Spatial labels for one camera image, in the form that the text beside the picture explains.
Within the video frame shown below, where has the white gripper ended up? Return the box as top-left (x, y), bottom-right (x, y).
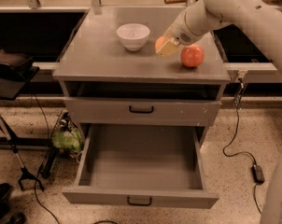
top-left (156, 11), bottom-right (199, 57)

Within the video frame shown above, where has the small orange fruit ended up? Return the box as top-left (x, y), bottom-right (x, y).
top-left (155, 36), bottom-right (165, 52)

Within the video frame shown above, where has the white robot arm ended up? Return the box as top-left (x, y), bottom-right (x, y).
top-left (156, 0), bottom-right (282, 224)

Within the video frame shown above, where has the grey drawer cabinet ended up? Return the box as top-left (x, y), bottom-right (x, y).
top-left (53, 7), bottom-right (230, 140)

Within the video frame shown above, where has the closed grey upper drawer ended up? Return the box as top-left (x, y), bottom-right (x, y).
top-left (64, 97), bottom-right (220, 127)

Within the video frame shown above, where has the open grey middle drawer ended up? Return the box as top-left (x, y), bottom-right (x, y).
top-left (63, 124), bottom-right (219, 209)

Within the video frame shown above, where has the red apple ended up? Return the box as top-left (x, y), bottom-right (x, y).
top-left (180, 44), bottom-right (204, 68)

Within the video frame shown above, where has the white ceramic bowl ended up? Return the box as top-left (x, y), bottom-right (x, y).
top-left (117, 23), bottom-right (150, 51)

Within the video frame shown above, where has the wooden stick on shelf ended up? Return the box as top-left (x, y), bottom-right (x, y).
top-left (163, 0), bottom-right (190, 4)

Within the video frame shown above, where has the green bag on floor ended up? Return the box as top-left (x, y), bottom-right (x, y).
top-left (51, 111), bottom-right (84, 154)

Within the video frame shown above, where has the black tray on stand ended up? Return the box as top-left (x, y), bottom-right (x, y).
top-left (0, 49), bottom-right (39, 100)

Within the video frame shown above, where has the black tripod stand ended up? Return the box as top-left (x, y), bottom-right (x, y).
top-left (0, 115), bottom-right (44, 191)

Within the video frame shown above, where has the black upper drawer handle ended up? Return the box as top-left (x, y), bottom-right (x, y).
top-left (129, 105), bottom-right (154, 114)

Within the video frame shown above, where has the black drawer handle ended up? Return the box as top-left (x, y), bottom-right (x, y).
top-left (127, 196), bottom-right (152, 207)
top-left (129, 105), bottom-right (154, 114)

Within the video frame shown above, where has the black middle drawer handle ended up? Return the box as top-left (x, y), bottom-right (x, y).
top-left (127, 196), bottom-right (152, 207)

